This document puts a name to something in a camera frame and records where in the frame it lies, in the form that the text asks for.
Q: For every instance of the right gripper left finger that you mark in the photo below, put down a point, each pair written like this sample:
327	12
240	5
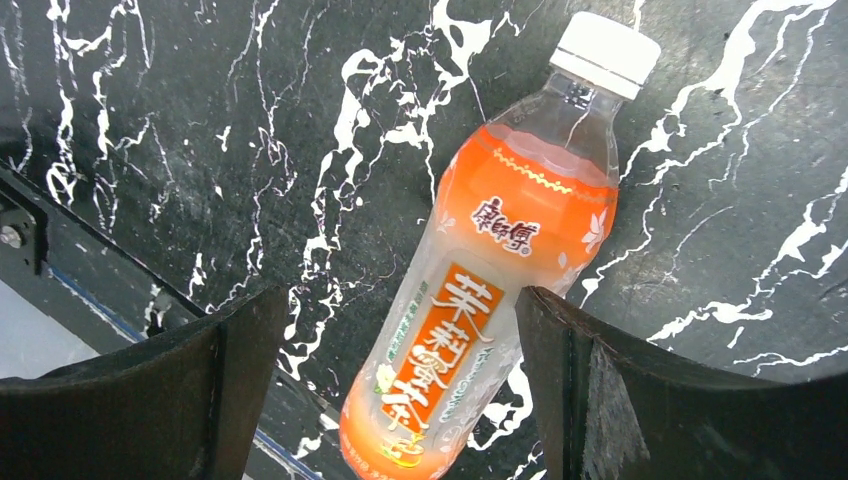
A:
183	404

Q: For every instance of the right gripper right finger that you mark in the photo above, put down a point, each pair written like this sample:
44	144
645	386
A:
609	405

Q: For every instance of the orange drink bottle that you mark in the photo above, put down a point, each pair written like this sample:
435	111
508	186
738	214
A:
527	200

